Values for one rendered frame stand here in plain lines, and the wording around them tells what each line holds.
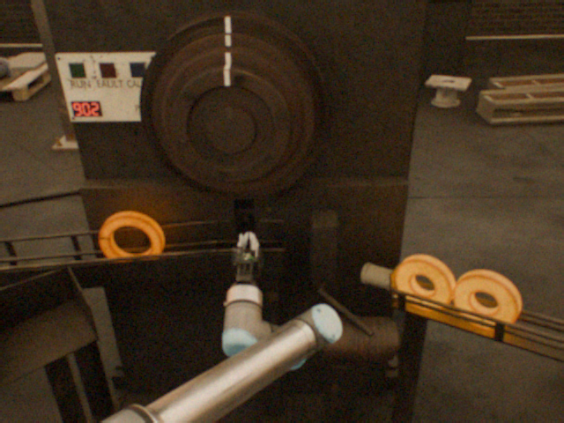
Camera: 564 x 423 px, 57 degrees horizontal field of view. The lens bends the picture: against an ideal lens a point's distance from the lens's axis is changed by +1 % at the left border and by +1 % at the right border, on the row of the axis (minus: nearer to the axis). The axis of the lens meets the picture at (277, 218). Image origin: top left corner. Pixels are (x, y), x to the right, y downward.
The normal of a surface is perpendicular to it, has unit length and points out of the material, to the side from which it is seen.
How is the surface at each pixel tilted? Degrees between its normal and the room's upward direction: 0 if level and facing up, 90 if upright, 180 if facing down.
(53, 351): 5
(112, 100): 90
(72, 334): 5
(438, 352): 0
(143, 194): 90
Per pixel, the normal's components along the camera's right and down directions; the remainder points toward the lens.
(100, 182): -0.02, -0.86
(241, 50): 0.12, -0.53
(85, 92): -0.02, 0.51
